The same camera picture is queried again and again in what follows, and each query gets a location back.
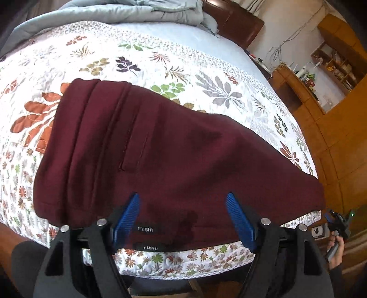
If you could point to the person's right hand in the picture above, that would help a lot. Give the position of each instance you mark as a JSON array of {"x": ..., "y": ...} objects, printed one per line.
[{"x": 339, "y": 252}]

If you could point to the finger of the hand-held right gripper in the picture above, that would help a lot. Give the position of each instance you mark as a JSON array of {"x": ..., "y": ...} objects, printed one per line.
[{"x": 328, "y": 219}]

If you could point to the person's right forearm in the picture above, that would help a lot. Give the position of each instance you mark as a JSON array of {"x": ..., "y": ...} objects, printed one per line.
[{"x": 337, "y": 283}]

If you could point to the grey-blue comforter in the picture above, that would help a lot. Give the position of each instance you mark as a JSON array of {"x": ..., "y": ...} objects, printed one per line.
[{"x": 120, "y": 11}]

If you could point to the dark nightstand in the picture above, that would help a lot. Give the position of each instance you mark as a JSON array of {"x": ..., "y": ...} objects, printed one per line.
[{"x": 262, "y": 66}]

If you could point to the dark brown headboard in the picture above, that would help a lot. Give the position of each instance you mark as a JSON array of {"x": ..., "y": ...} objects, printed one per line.
[{"x": 235, "y": 20}]

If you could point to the floral quilted bedspread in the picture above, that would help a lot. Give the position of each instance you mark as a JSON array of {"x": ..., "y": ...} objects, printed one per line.
[{"x": 120, "y": 60}]

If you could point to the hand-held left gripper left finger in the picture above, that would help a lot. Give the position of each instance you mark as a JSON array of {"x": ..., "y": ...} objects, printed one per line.
[{"x": 128, "y": 219}]

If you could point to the wooden shelf cabinet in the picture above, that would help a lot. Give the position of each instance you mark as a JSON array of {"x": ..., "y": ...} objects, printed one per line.
[{"x": 344, "y": 129}]

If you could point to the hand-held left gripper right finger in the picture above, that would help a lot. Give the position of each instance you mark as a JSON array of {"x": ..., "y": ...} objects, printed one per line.
[{"x": 240, "y": 222}]

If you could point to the maroon pants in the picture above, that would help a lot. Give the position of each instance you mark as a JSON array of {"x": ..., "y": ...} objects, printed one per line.
[{"x": 160, "y": 160}]

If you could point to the white socket plate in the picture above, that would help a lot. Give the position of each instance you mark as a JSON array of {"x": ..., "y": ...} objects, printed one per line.
[{"x": 316, "y": 231}]

